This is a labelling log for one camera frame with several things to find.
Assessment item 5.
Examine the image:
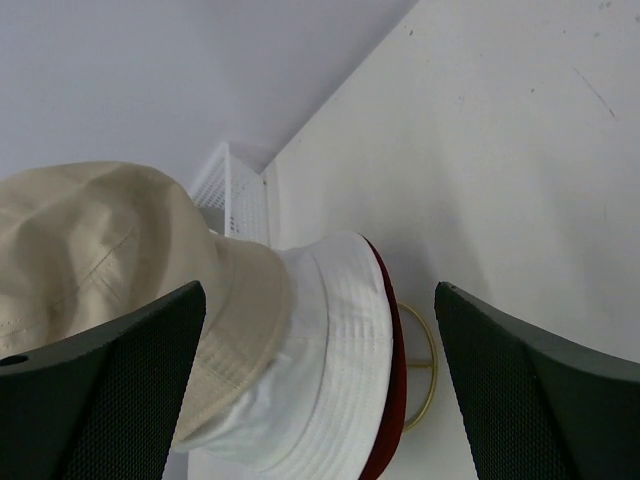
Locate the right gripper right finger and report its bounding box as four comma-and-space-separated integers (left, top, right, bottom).
435, 282, 639, 479

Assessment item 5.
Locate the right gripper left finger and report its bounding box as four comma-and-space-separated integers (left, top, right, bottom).
1, 281, 206, 480

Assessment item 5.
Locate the dark red bucket hat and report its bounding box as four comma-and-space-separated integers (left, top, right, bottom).
359, 241, 408, 480

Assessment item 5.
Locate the beige bucket hat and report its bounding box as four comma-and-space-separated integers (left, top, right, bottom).
1, 162, 292, 448

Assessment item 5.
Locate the white bucket hat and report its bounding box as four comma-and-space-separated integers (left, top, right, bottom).
176, 233, 393, 479

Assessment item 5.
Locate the white plastic basket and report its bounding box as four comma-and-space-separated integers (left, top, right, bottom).
190, 143, 270, 246

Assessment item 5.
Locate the gold wire hat stand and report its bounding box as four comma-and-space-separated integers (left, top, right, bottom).
398, 302, 439, 433

